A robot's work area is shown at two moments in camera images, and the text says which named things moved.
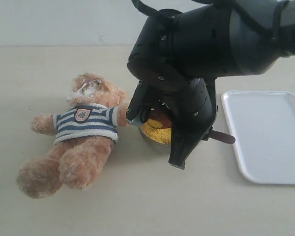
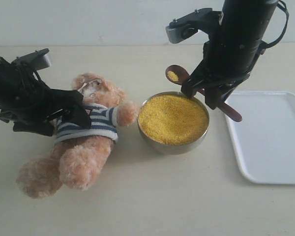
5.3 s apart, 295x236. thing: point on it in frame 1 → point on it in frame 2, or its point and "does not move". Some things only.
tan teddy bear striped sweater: (84, 134) does not move
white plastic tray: (269, 130) does not move
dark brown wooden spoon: (163, 115) → (177, 74)
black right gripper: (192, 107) → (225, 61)
